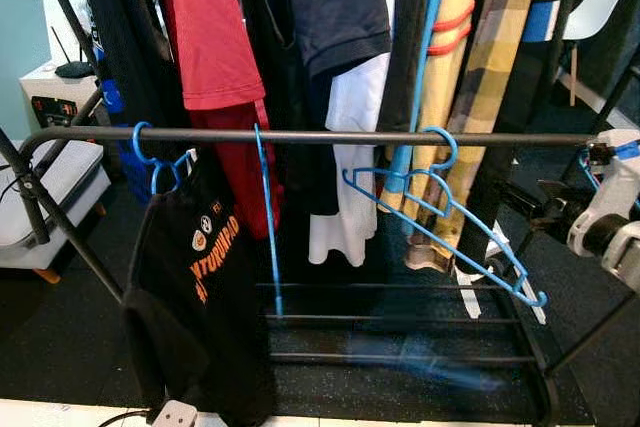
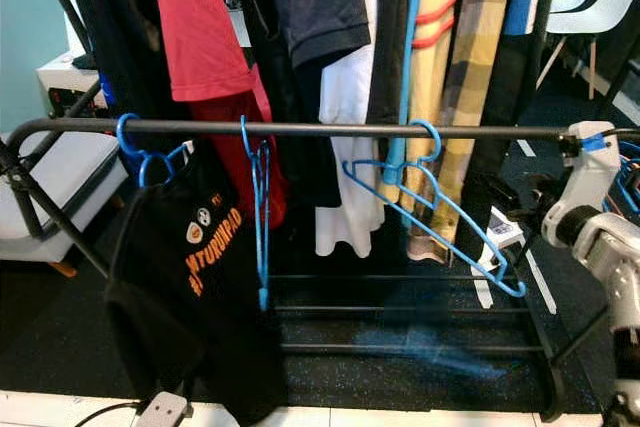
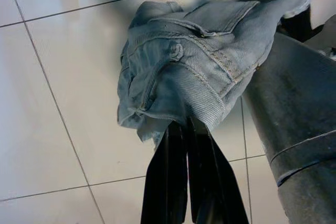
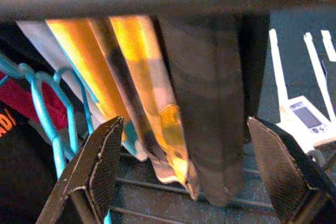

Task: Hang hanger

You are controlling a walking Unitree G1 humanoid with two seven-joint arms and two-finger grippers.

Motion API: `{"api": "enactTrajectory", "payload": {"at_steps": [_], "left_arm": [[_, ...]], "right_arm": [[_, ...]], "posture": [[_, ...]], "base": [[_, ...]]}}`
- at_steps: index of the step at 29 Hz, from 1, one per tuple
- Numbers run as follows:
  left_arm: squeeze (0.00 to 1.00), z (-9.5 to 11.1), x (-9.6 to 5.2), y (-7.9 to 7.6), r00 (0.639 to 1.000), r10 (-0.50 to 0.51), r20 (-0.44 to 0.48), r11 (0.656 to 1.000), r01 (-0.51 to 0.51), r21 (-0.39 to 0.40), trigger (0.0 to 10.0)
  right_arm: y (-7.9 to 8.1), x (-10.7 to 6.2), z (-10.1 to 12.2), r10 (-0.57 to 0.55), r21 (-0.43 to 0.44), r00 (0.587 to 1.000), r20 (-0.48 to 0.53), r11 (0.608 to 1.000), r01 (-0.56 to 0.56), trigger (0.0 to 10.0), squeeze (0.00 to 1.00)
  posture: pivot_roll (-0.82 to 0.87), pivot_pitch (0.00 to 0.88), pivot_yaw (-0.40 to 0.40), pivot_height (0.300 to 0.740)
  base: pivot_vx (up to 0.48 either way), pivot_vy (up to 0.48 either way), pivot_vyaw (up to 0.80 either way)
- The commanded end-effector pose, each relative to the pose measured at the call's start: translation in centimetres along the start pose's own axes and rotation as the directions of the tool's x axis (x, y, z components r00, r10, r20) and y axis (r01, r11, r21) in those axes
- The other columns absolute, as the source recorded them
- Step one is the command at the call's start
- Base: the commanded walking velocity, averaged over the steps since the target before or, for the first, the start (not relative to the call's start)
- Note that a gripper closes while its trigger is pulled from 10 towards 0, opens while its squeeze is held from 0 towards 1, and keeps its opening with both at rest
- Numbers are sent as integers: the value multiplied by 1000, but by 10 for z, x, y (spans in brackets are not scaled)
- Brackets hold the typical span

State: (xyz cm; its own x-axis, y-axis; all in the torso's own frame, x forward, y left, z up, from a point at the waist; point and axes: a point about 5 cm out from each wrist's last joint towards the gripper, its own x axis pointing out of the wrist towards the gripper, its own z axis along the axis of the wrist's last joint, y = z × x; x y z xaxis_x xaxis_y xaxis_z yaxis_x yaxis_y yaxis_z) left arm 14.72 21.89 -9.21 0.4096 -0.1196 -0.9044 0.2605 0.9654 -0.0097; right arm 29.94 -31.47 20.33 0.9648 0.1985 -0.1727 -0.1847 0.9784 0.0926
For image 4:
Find blue wire hanger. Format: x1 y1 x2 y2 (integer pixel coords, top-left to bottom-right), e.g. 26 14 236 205
18 62 79 180
52 66 95 135
0 53 24 88

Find white electronic device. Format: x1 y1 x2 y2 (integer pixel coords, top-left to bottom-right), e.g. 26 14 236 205
278 94 336 154

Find red shirt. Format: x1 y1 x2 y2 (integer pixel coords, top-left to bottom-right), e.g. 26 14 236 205
0 70 69 132

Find long black garment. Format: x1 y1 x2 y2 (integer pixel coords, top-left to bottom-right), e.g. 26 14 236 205
154 11 271 207

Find black t-shirt orange print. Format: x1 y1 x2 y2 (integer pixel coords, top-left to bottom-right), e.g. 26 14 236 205
0 105 69 224

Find yellow plaid garment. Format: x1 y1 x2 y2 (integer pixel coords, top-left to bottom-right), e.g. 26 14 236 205
12 0 202 201

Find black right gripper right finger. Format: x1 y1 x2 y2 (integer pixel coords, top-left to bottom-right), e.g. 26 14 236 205
246 115 336 224

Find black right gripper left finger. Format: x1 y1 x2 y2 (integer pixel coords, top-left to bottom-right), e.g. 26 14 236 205
36 115 124 224

